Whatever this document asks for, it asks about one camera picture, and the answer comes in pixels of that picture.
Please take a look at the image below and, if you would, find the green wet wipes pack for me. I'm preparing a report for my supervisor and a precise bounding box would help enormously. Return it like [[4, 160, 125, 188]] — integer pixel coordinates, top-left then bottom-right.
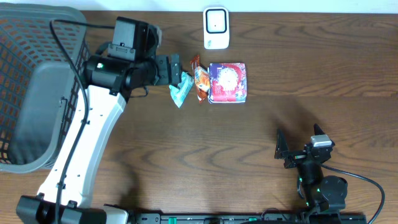
[[169, 72, 194, 108]]

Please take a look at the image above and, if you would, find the red brown snack wrapper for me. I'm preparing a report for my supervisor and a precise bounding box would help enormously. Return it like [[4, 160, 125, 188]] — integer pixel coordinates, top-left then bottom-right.
[[190, 55, 208, 103]]

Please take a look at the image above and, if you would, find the red purple tissue pack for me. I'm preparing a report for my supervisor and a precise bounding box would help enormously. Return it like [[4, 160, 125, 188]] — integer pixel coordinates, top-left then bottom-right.
[[208, 63, 248, 104]]

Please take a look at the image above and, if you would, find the orange pocket tissue pack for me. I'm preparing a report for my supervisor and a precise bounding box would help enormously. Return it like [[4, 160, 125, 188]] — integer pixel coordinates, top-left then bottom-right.
[[194, 66, 211, 92]]

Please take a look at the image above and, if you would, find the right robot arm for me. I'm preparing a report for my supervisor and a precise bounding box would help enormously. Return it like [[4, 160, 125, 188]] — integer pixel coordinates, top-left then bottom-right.
[[274, 124, 348, 223]]

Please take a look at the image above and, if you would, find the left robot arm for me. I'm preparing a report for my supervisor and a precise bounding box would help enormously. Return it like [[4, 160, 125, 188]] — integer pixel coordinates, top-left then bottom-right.
[[16, 54, 182, 223]]

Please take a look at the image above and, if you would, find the white barcode scanner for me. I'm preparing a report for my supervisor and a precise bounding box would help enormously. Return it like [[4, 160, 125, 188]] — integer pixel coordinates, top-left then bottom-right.
[[203, 7, 230, 50]]

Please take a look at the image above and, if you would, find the grey plastic mesh basket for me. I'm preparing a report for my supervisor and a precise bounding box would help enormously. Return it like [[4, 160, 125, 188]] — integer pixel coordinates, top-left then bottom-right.
[[1, 2, 90, 173]]

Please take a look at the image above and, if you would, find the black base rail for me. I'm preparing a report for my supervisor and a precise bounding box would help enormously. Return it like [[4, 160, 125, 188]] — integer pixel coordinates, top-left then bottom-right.
[[130, 212, 367, 224]]

